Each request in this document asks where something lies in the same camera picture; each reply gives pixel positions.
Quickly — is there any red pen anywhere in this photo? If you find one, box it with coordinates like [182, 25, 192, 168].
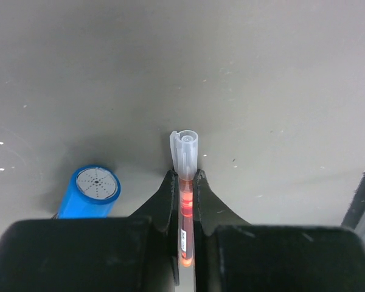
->
[170, 130, 199, 267]

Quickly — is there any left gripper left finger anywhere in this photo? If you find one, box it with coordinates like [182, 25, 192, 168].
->
[0, 171, 179, 291]

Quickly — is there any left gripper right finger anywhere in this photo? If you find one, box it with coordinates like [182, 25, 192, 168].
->
[193, 170, 365, 291]

